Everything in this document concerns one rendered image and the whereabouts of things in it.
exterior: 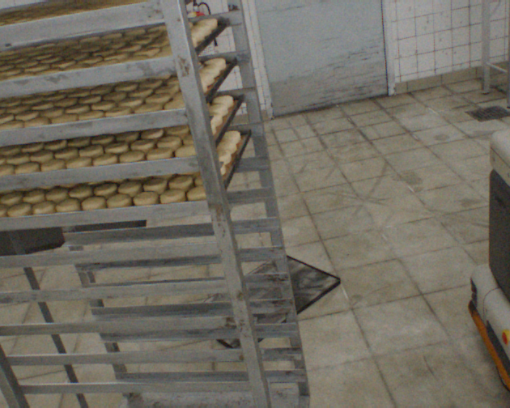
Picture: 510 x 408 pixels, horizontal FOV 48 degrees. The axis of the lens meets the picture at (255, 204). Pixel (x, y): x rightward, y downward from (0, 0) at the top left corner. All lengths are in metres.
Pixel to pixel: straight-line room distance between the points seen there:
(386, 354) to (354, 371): 0.14
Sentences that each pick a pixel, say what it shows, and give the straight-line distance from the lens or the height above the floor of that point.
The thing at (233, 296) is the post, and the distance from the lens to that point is 1.14.
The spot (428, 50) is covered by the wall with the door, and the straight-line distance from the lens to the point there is 5.10.
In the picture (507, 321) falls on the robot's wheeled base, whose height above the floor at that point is 0.27.
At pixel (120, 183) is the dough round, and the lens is 1.30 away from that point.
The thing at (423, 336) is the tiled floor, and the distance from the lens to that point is 2.34.
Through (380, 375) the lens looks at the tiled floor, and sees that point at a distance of 2.19.
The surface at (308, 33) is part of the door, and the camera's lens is 4.82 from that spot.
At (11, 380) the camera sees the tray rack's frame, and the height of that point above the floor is 0.65.
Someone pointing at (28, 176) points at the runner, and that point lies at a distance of 1.19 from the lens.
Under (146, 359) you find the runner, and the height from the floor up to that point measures 0.69.
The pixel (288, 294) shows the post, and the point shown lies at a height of 0.54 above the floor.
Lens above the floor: 1.51
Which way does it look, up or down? 26 degrees down
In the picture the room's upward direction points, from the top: 11 degrees counter-clockwise
